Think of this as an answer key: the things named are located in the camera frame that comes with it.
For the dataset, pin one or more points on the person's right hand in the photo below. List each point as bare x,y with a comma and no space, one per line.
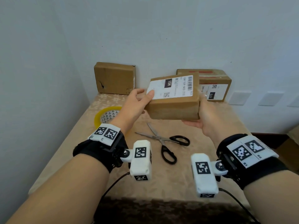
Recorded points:
210,121

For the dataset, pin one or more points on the person's left hand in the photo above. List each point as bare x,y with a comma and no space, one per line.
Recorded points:
128,111

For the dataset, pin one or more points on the person's left thumb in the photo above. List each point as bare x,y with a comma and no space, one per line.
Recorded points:
149,96

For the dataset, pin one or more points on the person's right thumb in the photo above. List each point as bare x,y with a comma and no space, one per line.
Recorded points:
202,103

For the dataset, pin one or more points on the cardboard box with white label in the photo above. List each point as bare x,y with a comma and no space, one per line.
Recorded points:
174,104

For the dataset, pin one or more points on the person's left forearm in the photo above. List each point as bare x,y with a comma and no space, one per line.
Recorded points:
65,191

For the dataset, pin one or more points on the person's right forearm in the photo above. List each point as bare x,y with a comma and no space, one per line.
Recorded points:
271,198

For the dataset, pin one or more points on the cardboard box with red tape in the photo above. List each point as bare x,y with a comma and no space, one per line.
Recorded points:
218,82

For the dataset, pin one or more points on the plain cardboard box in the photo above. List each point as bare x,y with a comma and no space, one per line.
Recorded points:
114,78

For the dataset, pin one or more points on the yellow packing tape roll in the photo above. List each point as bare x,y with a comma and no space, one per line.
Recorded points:
97,116

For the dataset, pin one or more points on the beige floral tablecloth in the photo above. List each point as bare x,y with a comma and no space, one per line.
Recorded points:
163,179

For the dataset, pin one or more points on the dark brown wooden furniture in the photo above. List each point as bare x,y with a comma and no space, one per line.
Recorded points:
278,142

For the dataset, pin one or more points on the dark brown patterned cloth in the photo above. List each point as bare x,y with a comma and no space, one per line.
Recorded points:
168,211

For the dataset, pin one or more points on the white wall plate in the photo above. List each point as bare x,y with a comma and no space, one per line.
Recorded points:
271,98
294,101
239,98

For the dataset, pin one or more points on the white wrist camera with marker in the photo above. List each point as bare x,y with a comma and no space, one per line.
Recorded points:
204,177
141,163

